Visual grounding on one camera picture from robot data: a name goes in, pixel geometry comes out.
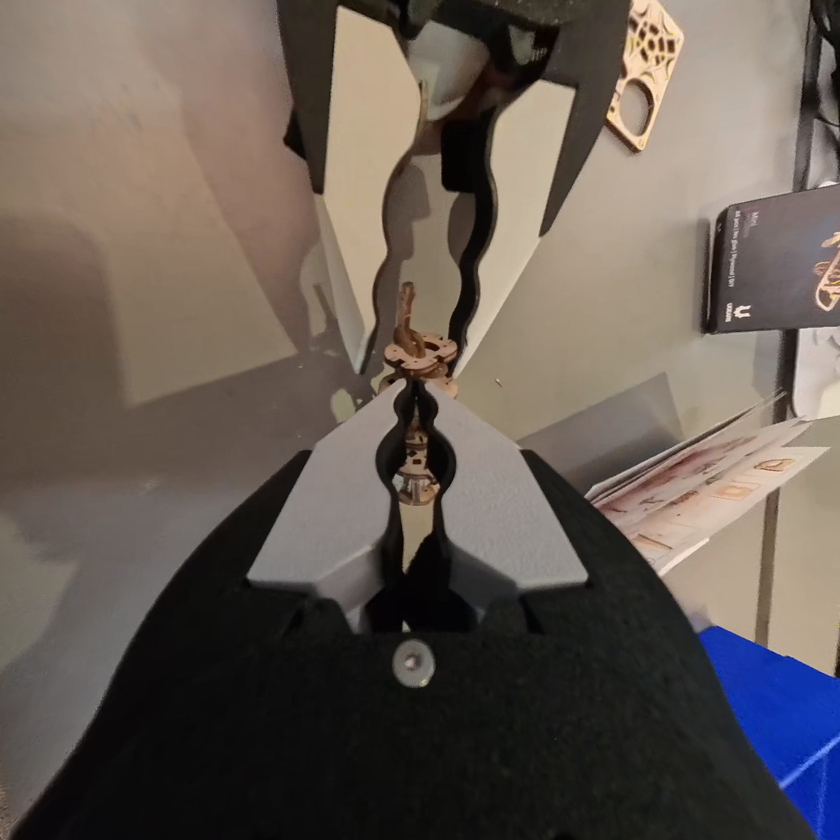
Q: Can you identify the white device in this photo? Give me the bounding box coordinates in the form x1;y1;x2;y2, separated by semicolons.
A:
791;325;840;421

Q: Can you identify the black cardboard box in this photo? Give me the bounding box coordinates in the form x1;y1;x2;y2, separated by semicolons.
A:
702;184;840;336

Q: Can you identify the blue plastic bin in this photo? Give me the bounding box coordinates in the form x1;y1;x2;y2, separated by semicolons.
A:
696;623;840;840

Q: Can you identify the illustrated instruction booklet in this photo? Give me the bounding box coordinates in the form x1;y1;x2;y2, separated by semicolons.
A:
584;390;829;575

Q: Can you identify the laser-cut wooden parts sheet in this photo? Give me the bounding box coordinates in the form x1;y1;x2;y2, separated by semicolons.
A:
604;0;685;153

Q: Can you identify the small wooden model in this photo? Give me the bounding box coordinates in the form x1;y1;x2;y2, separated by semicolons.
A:
377;282;460;506

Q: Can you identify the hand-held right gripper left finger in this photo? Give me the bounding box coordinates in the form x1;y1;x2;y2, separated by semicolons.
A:
246;379;416;634

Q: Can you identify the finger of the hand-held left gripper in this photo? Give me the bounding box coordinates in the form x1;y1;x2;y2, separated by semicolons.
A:
448;73;580;376
314;5;427;376

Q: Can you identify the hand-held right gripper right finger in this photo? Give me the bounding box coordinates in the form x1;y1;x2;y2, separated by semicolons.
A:
408;381;589;634

